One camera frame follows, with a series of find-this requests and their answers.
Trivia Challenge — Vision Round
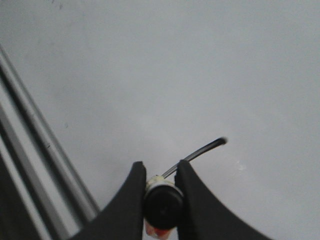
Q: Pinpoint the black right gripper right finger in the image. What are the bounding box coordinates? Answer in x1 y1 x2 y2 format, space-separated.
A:
175 160 270 240

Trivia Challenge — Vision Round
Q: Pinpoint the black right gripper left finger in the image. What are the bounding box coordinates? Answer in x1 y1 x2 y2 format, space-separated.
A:
71 161 147 240

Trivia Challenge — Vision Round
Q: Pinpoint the white whiteboard marker pen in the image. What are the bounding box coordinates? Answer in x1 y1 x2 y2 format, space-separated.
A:
142 175 185 230

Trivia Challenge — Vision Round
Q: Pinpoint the orange round magnet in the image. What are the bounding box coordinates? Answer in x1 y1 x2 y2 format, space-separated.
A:
144 221 175 240

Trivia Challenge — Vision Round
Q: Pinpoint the white whiteboard with aluminium frame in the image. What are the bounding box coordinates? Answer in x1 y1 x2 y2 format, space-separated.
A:
0 0 320 240

